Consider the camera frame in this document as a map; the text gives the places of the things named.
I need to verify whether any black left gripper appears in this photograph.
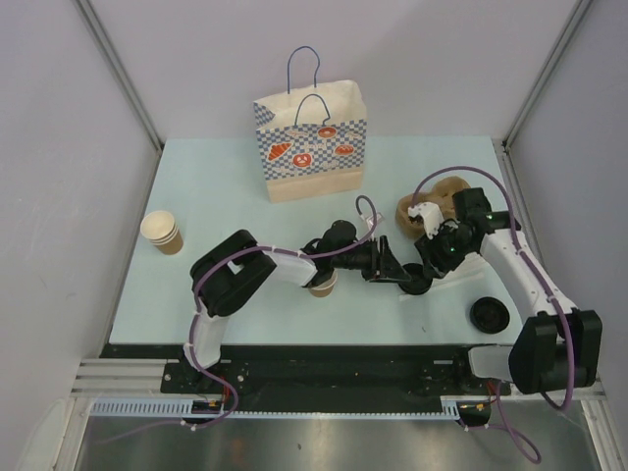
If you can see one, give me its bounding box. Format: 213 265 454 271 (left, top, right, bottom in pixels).
330 235 409 283

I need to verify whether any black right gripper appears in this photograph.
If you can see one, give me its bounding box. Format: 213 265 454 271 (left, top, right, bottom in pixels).
414 220 474 279

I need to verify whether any single black cup lid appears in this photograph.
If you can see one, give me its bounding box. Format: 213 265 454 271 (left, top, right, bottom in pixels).
398 263 433 295

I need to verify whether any single brown paper cup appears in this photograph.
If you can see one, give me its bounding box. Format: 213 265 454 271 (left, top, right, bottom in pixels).
308 272 338 298

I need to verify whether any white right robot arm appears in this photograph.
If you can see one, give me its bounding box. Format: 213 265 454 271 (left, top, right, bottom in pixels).
407 188 602 394

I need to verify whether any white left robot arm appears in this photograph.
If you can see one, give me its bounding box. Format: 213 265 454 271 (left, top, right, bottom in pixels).
182 220 412 393

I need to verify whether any white wrapped straw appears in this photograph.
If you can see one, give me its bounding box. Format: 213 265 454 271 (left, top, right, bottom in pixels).
398 293 423 302
443 269 485 288

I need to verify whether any white wrapped straw front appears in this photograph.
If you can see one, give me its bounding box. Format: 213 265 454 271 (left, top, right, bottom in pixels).
398 293 423 302

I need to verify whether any stack of black cup lids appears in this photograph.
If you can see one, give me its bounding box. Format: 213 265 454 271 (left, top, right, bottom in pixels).
469 296 510 335

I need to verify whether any blue checkered paper bag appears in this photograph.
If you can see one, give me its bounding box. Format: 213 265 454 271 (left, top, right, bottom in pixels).
253 45 368 203

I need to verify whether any stack of brown paper cups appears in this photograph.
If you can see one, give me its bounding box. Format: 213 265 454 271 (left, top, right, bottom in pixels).
139 210 183 255

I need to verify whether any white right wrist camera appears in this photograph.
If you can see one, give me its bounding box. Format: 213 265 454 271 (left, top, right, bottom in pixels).
407 202 445 239

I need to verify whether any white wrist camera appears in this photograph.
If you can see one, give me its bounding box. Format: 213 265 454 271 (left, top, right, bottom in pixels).
363 212 384 230
407 202 445 239

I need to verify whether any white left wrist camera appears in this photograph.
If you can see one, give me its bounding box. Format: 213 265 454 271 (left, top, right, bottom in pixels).
363 212 384 230

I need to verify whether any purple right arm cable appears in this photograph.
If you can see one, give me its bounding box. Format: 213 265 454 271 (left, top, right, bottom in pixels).
410 166 575 465

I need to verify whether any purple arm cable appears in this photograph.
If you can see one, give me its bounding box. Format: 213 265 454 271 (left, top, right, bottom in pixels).
410 166 575 465
95 195 382 443

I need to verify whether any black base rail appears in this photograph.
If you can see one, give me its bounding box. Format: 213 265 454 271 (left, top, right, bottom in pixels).
101 344 510 415

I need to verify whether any aluminium frame rail right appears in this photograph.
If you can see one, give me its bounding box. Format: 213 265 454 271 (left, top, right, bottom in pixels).
493 139 627 470

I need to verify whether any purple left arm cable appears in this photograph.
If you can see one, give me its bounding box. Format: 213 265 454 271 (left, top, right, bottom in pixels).
95 195 382 443

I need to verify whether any aluminium frame post right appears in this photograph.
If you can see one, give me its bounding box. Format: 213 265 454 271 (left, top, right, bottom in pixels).
501 0 595 152

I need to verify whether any aluminium frame post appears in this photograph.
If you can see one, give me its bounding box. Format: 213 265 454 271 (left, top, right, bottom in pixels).
71 0 165 154
501 0 595 152

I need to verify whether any aluminium frame post left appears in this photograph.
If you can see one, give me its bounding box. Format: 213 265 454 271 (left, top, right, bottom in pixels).
71 0 165 154

